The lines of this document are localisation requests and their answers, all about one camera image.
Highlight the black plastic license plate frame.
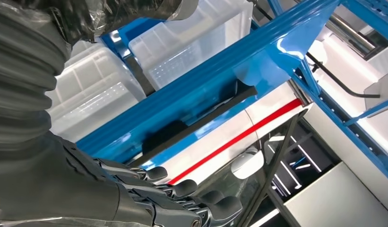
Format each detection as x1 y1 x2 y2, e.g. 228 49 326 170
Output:
129 79 259 168

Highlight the black pole floor stand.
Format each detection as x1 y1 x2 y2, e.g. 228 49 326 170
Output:
306 52 388 111

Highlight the white car with red stripe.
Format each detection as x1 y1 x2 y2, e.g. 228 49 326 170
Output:
140 82 388 227

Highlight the large white plastic tray bin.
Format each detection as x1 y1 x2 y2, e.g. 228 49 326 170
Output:
45 41 147 143

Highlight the blue metal shelf rack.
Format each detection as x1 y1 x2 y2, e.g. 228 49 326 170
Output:
76 0 388 185

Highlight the chrome stanchion post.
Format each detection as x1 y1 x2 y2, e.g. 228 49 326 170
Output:
325 12 378 60

